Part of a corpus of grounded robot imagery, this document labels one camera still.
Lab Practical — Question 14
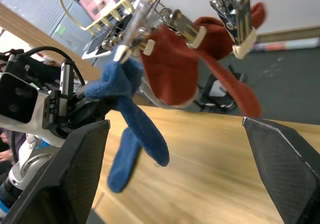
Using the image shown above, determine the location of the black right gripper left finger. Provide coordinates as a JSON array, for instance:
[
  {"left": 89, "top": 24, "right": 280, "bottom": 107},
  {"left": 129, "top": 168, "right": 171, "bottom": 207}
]
[{"left": 0, "top": 119, "right": 111, "bottom": 224}]

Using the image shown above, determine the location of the finger of the ribbed left gripper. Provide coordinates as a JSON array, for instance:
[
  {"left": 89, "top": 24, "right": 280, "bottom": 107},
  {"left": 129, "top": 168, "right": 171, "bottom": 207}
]
[
  {"left": 59, "top": 60, "right": 76, "bottom": 98},
  {"left": 74, "top": 97, "right": 118, "bottom": 125}
]

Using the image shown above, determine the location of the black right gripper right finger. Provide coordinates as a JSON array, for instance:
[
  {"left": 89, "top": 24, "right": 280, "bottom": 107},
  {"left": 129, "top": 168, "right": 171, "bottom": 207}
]
[{"left": 242, "top": 116, "right": 320, "bottom": 224}]

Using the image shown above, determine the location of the blue sock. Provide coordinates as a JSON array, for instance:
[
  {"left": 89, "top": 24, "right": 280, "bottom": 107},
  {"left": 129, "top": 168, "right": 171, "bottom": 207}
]
[
  {"left": 83, "top": 58, "right": 170, "bottom": 167},
  {"left": 106, "top": 128, "right": 142, "bottom": 194}
]

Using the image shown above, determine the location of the metal clip with cream tips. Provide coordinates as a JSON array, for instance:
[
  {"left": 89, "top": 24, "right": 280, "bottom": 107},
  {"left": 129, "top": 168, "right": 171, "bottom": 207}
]
[
  {"left": 129, "top": 25, "right": 156, "bottom": 57},
  {"left": 101, "top": 31, "right": 132, "bottom": 64},
  {"left": 159, "top": 8, "right": 207, "bottom": 49},
  {"left": 208, "top": 0, "right": 258, "bottom": 60}
]

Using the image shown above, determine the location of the seated bystander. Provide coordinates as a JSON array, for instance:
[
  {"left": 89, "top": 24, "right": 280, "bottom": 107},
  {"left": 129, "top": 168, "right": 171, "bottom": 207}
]
[{"left": 0, "top": 130, "right": 19, "bottom": 171}]

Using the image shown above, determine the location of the black metal stand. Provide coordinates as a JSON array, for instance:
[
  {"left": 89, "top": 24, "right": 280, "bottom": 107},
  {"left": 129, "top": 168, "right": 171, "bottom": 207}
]
[{"left": 194, "top": 64, "right": 249, "bottom": 113}]

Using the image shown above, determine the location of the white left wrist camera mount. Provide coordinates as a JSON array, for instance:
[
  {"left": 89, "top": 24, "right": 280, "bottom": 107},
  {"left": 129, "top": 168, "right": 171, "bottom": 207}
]
[{"left": 0, "top": 71, "right": 66, "bottom": 148}]

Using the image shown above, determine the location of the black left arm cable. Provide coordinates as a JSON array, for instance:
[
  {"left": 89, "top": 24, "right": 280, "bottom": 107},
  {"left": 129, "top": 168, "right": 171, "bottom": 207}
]
[{"left": 21, "top": 46, "right": 87, "bottom": 86}]

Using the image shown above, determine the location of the green wall sign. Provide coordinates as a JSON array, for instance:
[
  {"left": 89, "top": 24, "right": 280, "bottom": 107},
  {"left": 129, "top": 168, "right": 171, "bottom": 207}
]
[{"left": 54, "top": 24, "right": 68, "bottom": 37}]

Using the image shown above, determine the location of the cream plastic clip hanger frame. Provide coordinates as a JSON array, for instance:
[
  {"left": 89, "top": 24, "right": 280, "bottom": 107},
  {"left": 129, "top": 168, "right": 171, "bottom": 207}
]
[{"left": 56, "top": 0, "right": 157, "bottom": 36}]

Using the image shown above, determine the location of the pink wall poster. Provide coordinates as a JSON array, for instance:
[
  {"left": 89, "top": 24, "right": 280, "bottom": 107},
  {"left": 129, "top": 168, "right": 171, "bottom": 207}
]
[{"left": 78, "top": 0, "right": 119, "bottom": 22}]

